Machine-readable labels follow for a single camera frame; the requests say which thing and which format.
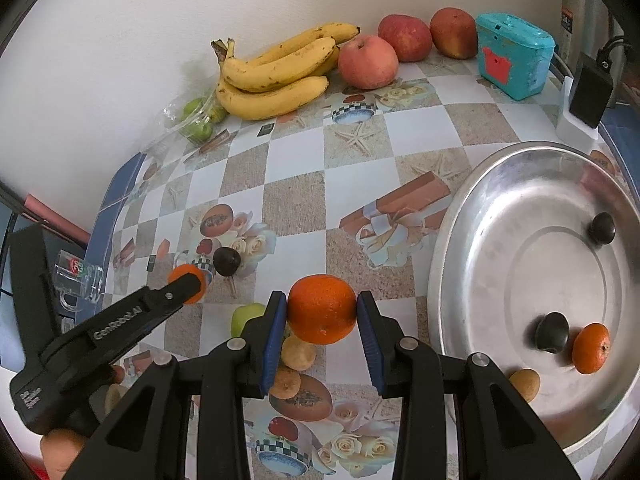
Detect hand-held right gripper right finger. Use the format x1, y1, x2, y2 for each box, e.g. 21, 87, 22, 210
356, 290, 583, 480

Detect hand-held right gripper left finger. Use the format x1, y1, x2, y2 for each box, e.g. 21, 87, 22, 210
65, 290, 288, 480

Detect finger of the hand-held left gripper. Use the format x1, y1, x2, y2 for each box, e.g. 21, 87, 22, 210
145, 272, 208, 313

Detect orange without visible stem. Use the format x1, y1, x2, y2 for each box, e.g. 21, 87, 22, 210
167, 263, 208, 307

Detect small brown longan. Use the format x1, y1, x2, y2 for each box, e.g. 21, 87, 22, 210
508, 368, 541, 403
280, 336, 317, 372
269, 366, 302, 401

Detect green mango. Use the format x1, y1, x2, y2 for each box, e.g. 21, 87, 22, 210
230, 303, 267, 339

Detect dark purple plum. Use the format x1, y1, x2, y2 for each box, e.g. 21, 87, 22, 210
533, 312, 570, 355
586, 212, 617, 246
212, 247, 243, 277

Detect orange with small green navel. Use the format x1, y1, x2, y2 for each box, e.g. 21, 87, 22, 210
287, 274, 358, 345

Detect round steel tray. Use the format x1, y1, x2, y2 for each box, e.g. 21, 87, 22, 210
427, 141, 640, 453

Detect orange with white stem stick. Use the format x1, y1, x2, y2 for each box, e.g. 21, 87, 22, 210
572, 323, 612, 375

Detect person's left hand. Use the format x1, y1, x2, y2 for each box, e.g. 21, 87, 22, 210
40, 429, 92, 480

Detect clear glass mug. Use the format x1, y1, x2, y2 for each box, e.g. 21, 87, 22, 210
50, 250, 106, 313

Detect pink flat object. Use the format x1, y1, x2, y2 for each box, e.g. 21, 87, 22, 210
22, 194, 92, 247

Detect clear container of green fruit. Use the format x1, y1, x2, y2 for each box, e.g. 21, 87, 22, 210
150, 95, 231, 145

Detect checkered printed tablecloth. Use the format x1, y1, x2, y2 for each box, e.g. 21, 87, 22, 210
85, 55, 640, 480

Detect yellow banana bunch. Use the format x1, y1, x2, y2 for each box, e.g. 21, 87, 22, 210
210, 22, 362, 122

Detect pale red apple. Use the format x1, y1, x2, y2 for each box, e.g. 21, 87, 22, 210
338, 35, 400, 90

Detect teal plastic box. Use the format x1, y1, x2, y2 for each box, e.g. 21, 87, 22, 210
475, 11, 557, 102

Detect black charger block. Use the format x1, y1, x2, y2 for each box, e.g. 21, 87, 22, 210
569, 52, 615, 129

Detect black cable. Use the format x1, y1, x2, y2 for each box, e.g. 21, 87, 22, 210
597, 35, 640, 63

